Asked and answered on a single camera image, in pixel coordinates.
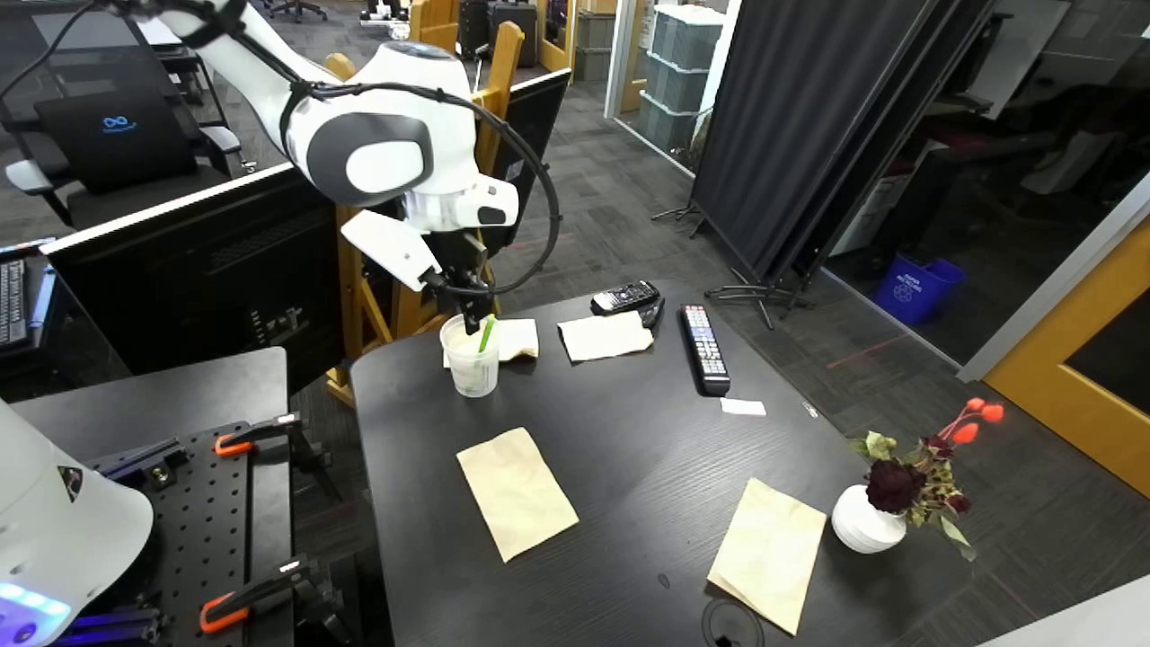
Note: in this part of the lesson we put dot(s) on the orange handled clamp upper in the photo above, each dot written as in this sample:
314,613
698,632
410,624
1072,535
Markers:
249,434

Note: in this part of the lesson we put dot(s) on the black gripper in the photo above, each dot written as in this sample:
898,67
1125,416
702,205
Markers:
460,275

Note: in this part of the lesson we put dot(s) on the black office chair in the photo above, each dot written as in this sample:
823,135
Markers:
114,127

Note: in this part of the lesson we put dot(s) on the dark folding screen panel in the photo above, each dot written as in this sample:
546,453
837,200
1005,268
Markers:
801,86

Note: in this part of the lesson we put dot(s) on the blue bin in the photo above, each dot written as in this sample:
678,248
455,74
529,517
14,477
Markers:
919,290

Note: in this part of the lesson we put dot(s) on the orange handled clamp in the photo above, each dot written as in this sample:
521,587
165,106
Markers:
247,603
249,434

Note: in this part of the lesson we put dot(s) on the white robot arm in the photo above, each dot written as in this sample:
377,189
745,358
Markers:
392,140

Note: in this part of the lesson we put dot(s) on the yellow wooden door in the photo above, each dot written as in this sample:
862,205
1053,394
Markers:
1053,372

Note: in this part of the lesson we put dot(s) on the white round vase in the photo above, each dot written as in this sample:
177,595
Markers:
859,527

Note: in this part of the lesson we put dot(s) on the brown napkin near vase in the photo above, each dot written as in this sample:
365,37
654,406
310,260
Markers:
767,553

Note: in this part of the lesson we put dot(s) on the brown napkin table centre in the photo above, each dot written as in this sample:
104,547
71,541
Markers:
514,490

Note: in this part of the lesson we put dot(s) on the small black phone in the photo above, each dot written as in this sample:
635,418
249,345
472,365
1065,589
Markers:
624,295

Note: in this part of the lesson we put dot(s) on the green pen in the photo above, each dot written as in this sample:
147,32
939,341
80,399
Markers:
487,333

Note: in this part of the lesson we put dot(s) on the grey stacked storage bins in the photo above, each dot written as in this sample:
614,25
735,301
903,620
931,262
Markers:
678,63

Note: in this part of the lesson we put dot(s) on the small white paper slip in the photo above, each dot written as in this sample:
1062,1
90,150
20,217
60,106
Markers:
740,406

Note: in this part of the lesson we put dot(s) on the clear plastic cup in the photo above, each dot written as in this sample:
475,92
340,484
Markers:
472,372

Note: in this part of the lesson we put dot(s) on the dark desk with partition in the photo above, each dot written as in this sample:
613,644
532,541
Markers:
214,271

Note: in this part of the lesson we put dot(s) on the long black remote control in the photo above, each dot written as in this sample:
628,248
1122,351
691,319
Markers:
702,345

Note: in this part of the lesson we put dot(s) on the orange handled clamp lower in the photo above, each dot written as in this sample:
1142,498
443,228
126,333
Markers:
247,603

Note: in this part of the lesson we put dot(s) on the black perforated side table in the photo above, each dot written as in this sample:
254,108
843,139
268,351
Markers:
214,531

